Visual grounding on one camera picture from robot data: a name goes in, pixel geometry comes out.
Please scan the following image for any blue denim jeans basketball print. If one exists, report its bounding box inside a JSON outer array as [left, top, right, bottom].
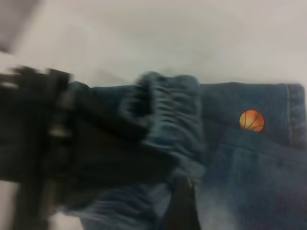
[[59, 70, 307, 230]]

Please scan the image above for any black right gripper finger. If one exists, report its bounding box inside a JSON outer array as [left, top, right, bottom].
[[165, 178, 202, 230]]

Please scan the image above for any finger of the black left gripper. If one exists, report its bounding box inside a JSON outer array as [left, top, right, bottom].
[[68, 94, 149, 144], [69, 143, 177, 186]]

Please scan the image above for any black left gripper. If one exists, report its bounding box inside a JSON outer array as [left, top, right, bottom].
[[0, 66, 74, 218]]

